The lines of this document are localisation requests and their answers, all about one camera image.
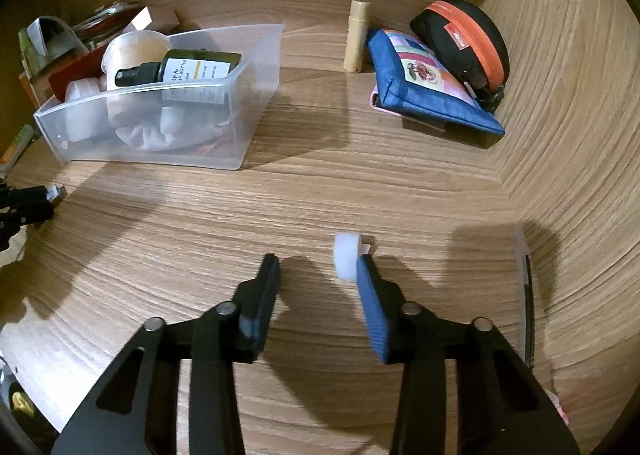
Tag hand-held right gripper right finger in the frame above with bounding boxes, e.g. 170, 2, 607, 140
356, 255, 581, 455

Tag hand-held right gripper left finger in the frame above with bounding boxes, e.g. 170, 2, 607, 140
50, 253, 282, 455

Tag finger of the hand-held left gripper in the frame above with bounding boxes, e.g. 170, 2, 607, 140
0, 205, 55, 228
0, 186, 66, 206

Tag small white roll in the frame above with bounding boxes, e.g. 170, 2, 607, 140
334, 233, 373, 282

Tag clear plastic container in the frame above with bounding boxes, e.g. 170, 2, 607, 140
32, 24, 284, 171

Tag white plastic jar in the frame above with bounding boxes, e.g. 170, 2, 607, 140
101, 31, 171, 86

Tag dark green spray bottle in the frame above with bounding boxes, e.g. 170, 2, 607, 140
114, 49, 243, 106

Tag white cloth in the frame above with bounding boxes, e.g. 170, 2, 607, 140
112, 122, 176, 152

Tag stack of books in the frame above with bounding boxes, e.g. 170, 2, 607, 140
47, 2, 146, 96

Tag white paper sheets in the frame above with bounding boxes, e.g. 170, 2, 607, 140
19, 16, 86, 68

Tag pink phone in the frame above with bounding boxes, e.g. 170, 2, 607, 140
369, 90, 401, 113

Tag small cardboard box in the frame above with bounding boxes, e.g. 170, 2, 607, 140
131, 6, 180, 33

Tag blue patchwork pouch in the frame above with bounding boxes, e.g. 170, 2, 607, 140
366, 28, 506, 136

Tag beige tube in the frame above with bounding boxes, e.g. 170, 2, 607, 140
343, 0, 370, 73

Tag black case orange zip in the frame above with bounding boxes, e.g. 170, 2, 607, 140
410, 0, 511, 111

